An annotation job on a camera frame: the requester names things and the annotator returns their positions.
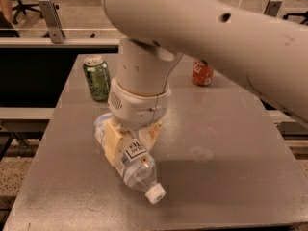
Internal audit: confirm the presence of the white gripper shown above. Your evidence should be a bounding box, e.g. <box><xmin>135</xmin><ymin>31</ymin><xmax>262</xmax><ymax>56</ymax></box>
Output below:
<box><xmin>104</xmin><ymin>78</ymin><xmax>171</xmax><ymax>166</ymax></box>

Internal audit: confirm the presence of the blue labelled plastic water bottle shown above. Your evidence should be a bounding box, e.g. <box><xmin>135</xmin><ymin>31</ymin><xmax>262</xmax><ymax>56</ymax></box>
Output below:
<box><xmin>93</xmin><ymin>113</ymin><xmax>166</xmax><ymax>204</ymax></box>

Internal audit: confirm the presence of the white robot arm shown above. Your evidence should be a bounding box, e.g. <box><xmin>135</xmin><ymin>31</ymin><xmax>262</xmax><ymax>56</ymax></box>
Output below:
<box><xmin>101</xmin><ymin>0</ymin><xmax>308</xmax><ymax>130</ymax></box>

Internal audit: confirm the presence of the green soda can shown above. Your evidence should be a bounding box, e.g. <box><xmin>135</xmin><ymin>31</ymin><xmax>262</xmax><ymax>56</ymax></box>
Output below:
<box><xmin>83</xmin><ymin>56</ymin><xmax>111</xmax><ymax>101</ymax></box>

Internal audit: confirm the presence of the red cola can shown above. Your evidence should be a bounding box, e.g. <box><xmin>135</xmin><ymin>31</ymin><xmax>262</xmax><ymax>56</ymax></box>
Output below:
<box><xmin>192</xmin><ymin>59</ymin><xmax>214</xmax><ymax>87</ymax></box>

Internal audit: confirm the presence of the person at left edge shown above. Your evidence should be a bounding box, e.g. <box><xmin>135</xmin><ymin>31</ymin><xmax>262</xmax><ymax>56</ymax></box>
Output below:
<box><xmin>0</xmin><ymin>0</ymin><xmax>19</xmax><ymax>37</ymax></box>

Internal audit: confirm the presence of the black office chair right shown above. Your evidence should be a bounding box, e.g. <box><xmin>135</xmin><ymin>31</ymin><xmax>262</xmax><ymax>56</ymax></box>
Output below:
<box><xmin>283</xmin><ymin>11</ymin><xmax>308</xmax><ymax>25</ymax></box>

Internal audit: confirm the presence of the left grey metal bracket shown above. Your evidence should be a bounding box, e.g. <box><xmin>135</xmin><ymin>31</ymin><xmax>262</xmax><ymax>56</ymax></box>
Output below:
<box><xmin>38</xmin><ymin>0</ymin><xmax>64</xmax><ymax>44</ymax></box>

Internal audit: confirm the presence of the grey metal bracket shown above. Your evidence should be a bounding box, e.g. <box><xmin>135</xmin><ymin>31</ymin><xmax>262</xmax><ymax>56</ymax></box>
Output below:
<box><xmin>264</xmin><ymin>0</ymin><xmax>282</xmax><ymax>17</ymax></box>
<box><xmin>38</xmin><ymin>0</ymin><xmax>64</xmax><ymax>44</ymax></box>

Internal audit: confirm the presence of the grey metal rail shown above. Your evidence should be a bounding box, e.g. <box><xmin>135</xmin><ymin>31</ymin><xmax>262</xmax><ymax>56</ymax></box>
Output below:
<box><xmin>0</xmin><ymin>37</ymin><xmax>119</xmax><ymax>48</ymax></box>

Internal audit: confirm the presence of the right grey metal bracket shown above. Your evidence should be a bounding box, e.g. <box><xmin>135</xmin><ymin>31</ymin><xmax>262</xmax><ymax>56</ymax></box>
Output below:
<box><xmin>264</xmin><ymin>0</ymin><xmax>282</xmax><ymax>17</ymax></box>

